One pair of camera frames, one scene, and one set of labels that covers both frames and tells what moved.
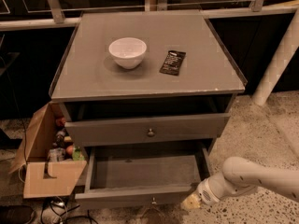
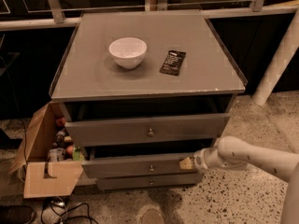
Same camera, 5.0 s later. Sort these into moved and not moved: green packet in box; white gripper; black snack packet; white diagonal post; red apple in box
Moved: white gripper
Not moved: black snack packet; green packet in box; red apple in box; white diagonal post
